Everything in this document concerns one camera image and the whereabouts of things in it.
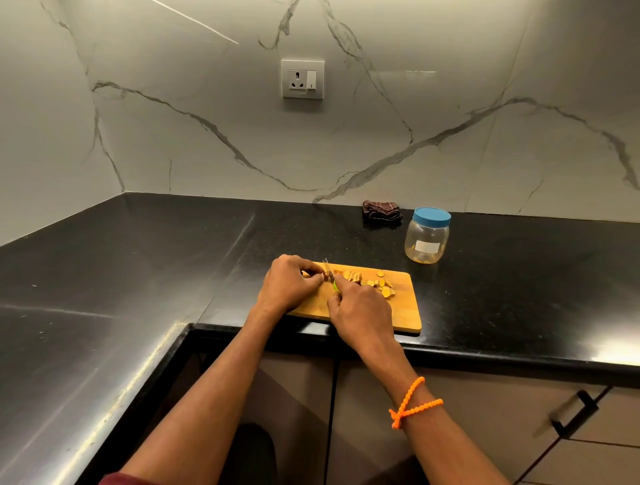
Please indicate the person's left forearm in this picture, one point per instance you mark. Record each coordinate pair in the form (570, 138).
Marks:
(220, 394)

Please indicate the narrow beige cabinet door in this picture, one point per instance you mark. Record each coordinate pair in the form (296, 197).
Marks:
(300, 394)

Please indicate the person's right thumb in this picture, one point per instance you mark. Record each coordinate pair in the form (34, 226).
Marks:
(334, 306)

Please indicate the person's right hand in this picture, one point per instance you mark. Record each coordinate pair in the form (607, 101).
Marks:
(362, 320)

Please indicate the wooden cutting board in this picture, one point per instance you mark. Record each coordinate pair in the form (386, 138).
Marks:
(400, 312)

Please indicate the person's left thumb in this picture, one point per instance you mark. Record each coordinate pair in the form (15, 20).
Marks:
(315, 282)

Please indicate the pile of yellow turmeric slices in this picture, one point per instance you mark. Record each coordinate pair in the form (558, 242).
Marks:
(382, 287)

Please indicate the beige drawer front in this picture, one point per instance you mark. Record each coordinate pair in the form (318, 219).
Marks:
(615, 417)
(585, 464)

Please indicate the white wall socket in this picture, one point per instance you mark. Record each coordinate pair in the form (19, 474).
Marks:
(302, 79)

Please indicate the person's right forearm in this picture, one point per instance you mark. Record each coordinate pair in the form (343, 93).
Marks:
(425, 414)

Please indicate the dark checked cloth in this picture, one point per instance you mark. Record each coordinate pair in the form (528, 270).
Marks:
(381, 210)

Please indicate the person's left hand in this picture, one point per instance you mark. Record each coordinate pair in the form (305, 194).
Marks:
(287, 287)

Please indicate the yellow turmeric root piece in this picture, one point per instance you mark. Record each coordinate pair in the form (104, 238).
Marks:
(326, 274)

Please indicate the wide beige cabinet door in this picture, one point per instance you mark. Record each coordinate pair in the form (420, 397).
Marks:
(500, 414)

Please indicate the clear plastic jar blue lid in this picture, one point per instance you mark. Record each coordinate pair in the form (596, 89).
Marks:
(426, 240)

